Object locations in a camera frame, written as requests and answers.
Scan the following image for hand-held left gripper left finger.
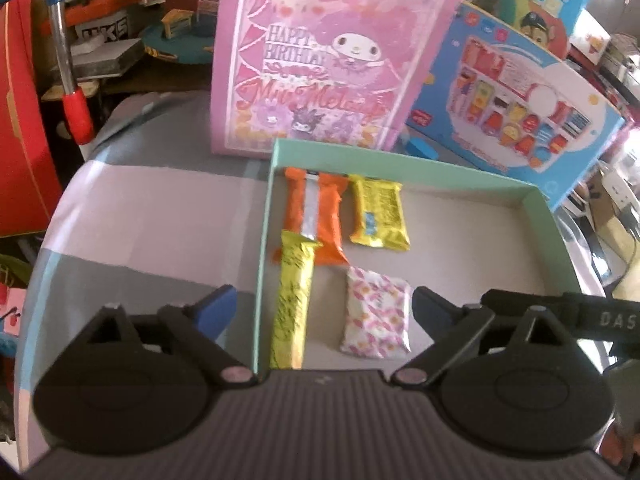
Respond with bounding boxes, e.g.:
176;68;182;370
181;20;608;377
85;284;258;392

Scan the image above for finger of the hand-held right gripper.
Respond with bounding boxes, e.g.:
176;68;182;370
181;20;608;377
480;289;568;328

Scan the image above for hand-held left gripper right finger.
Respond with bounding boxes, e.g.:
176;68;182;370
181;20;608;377
390;286;581;389

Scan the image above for teal cardboard box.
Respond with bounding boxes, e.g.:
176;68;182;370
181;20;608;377
252;138;581;376

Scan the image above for white pink patterned snack packet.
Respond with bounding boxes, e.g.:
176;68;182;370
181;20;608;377
339;266;413;358

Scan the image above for long yellow snack stick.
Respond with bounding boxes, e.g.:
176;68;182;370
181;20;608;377
269;172;323;370

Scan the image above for yellow snack packet blue mark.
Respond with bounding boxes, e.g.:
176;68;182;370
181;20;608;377
347;174;412;252

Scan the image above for orange snack packet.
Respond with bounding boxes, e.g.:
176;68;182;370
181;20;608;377
271;167;351;267

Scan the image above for small blue block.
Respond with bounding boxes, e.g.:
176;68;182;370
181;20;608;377
405;137;441;161

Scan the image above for blue toy box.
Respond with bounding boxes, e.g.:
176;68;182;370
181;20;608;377
400;0;628;211

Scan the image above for silver pole with red grip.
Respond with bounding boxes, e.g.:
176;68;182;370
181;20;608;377
0;0;98;161

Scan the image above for red cardboard box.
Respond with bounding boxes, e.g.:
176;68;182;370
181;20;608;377
0;0;66;238

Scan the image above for round toy with small houses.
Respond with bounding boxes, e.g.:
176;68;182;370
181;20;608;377
140;5;217;65

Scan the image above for pink My Melody box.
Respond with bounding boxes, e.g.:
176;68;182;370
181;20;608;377
210;0;471;161

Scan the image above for grey flat box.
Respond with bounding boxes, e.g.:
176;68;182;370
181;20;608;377
70;22;147;77

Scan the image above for cartoon dog toy box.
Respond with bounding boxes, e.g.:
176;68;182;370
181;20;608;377
495;0;603;58

